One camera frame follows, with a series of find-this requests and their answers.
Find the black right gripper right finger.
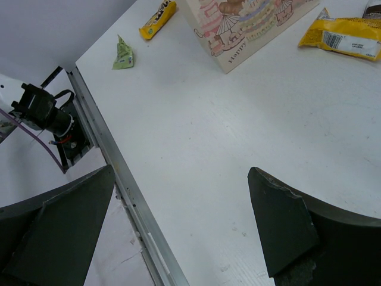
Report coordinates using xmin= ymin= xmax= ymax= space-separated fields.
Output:
xmin=248 ymin=167 xmax=380 ymax=285

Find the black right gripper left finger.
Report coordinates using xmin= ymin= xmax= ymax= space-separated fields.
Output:
xmin=1 ymin=165 xmax=115 ymax=285

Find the beige paper gift bag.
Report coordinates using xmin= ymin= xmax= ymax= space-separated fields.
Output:
xmin=178 ymin=0 xmax=319 ymax=73

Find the small green candy packet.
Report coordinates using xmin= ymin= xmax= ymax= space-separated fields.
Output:
xmin=113 ymin=35 xmax=135 ymax=70

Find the yellow snack bar wrapper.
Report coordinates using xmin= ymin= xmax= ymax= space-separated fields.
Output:
xmin=298 ymin=8 xmax=380 ymax=61

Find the yellow M&M's candy pack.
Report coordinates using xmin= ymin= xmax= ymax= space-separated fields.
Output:
xmin=139 ymin=0 xmax=177 ymax=41

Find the aluminium table front rail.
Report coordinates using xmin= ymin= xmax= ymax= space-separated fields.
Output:
xmin=68 ymin=67 xmax=189 ymax=285

